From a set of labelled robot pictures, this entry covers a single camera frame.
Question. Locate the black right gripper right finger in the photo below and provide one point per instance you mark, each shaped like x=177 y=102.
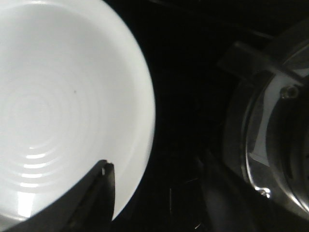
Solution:
x=225 y=204

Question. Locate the black glass stove top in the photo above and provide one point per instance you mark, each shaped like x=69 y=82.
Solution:
x=183 y=41

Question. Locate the right black gas burner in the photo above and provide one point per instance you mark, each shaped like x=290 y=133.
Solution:
x=266 y=135

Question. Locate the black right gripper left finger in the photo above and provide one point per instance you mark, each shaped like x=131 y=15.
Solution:
x=88 y=206

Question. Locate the white round plate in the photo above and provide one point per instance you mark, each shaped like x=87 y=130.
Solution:
x=74 y=89

